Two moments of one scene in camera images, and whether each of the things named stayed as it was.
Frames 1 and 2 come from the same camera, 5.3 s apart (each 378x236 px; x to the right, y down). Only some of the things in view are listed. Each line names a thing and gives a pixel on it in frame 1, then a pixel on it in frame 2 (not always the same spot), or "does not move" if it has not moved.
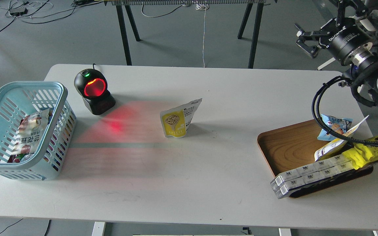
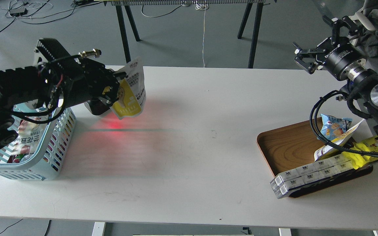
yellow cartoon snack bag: (361, 153) does not move
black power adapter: (17, 11) does not move
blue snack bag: (339, 125) does not move
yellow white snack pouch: (175, 121) to (132, 96)
